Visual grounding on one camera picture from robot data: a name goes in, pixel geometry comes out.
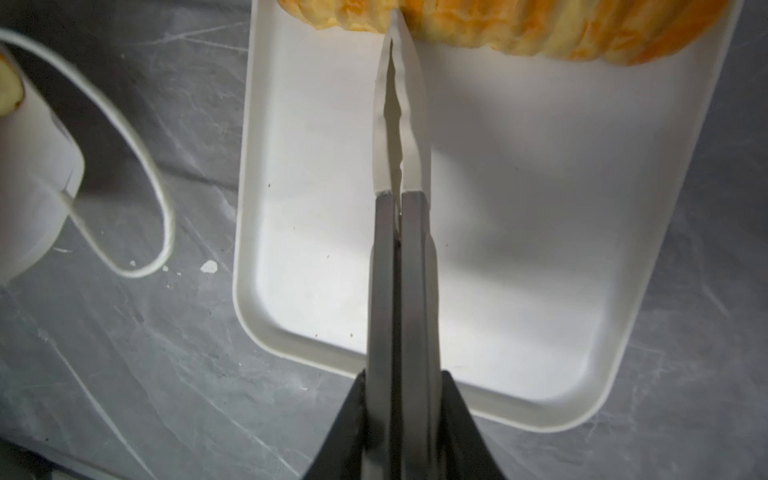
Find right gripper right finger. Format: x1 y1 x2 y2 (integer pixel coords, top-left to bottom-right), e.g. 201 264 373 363
440 371 505 480

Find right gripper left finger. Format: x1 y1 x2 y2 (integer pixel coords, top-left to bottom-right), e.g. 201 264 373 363
303 371 367 480

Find metal food tongs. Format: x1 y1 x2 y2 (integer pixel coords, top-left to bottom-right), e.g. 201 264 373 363
363 8 441 479

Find red and white paper bag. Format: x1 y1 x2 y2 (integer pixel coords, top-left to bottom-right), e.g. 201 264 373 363
1 28 176 282

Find long yellow fake bread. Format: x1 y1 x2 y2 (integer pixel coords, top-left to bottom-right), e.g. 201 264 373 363
280 0 730 66

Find round yellow fake bun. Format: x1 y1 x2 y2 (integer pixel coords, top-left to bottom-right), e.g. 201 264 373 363
0 55 25 117

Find white rectangular tray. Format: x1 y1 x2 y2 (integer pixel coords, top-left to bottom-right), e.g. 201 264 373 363
233 1 742 432

